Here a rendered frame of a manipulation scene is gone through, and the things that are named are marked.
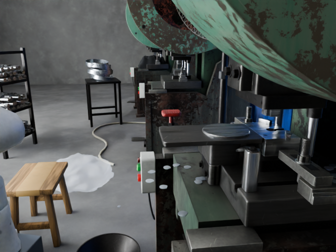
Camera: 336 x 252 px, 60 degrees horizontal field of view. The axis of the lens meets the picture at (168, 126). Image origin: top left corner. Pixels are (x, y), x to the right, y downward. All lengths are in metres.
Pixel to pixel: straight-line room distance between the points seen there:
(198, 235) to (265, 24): 0.45
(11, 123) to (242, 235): 0.61
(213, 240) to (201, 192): 0.18
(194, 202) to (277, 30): 0.51
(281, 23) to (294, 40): 0.02
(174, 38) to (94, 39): 5.41
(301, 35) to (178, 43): 1.79
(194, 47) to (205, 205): 1.50
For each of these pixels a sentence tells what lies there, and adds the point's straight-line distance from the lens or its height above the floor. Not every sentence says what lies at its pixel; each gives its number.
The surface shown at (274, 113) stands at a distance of 0.80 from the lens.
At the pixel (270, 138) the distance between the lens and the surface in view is 0.76.
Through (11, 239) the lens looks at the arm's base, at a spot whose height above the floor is 0.50.
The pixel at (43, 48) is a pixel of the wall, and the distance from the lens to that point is 7.60.
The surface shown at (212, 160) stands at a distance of 0.75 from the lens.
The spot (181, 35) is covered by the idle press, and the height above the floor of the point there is 1.04.
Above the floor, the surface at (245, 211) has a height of 0.68.
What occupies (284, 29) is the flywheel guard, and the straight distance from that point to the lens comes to 0.28.
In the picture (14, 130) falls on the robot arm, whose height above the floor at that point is 0.79.
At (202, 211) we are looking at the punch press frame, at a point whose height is 0.64.
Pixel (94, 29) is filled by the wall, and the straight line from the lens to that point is 7.37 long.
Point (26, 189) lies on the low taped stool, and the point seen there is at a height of 0.33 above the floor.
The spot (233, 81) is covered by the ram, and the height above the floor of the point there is 0.91.
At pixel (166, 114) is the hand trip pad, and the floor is 0.75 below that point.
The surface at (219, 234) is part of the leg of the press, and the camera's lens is 0.62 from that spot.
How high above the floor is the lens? 1.01
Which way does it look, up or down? 16 degrees down
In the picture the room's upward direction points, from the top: straight up
